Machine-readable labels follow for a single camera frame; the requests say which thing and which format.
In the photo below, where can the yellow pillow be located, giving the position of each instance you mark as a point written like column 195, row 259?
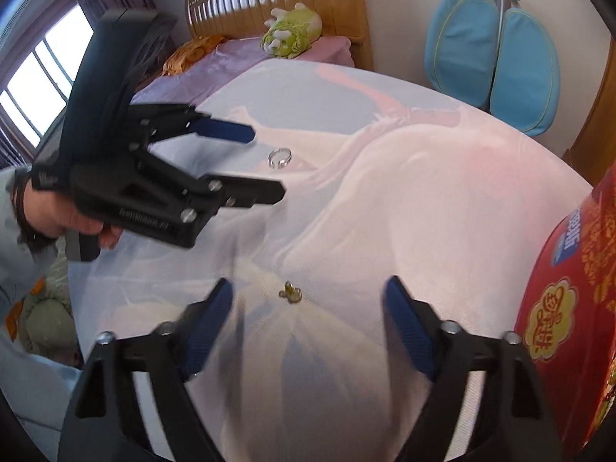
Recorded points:
column 190, row 55

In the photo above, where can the person's left hand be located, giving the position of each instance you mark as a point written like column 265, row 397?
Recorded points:
column 53, row 214

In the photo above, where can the small gold earring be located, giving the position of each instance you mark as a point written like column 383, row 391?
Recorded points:
column 289, row 292

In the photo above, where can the person's left forearm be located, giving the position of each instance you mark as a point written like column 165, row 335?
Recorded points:
column 7, row 231

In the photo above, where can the green cabbage plush toy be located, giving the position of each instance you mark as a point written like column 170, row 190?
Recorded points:
column 293, row 33

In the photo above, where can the window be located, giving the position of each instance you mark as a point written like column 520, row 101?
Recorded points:
column 53, row 57

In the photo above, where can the blue chair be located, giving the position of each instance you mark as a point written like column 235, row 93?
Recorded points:
column 462, row 43

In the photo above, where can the light blue quilt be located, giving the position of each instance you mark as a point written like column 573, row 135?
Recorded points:
column 33, row 394

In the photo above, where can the black wrist band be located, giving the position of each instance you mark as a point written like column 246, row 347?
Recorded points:
column 20, row 202

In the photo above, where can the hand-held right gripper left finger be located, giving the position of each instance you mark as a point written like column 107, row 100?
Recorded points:
column 209, row 327

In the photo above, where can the wooden wardrobe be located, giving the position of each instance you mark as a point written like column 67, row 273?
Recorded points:
column 596, row 139

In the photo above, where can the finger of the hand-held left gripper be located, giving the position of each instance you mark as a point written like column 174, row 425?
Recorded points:
column 250, row 192
column 226, row 130

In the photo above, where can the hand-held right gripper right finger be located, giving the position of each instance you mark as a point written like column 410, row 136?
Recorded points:
column 409, row 327

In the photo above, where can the wooden bed headboard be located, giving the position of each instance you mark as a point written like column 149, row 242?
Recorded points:
column 240, row 5

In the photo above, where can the pink bed sheet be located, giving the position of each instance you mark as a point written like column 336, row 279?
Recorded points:
column 231, row 57

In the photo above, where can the red round tin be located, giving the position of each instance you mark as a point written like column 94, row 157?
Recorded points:
column 577, row 322

